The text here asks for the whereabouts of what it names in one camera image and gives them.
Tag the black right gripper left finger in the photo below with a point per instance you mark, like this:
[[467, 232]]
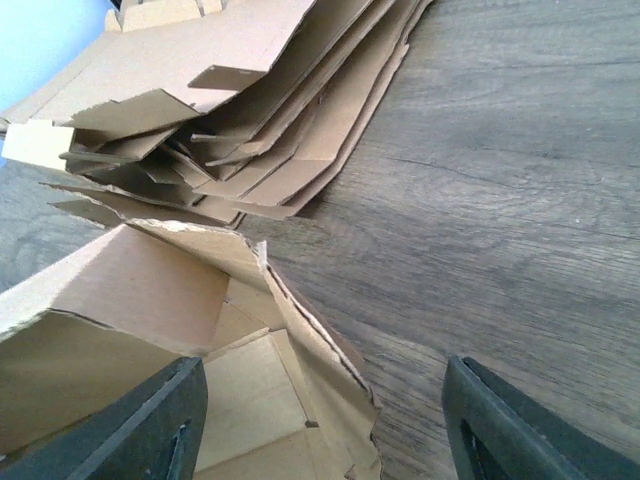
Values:
[[152, 432]]

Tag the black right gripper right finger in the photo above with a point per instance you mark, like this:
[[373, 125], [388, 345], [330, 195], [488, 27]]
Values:
[[495, 431]]

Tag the brown cardboard box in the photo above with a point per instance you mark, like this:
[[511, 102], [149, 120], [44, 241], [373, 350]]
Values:
[[287, 399]]

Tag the stack of flat cardboard blanks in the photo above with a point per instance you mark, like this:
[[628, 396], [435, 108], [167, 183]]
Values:
[[205, 111]]

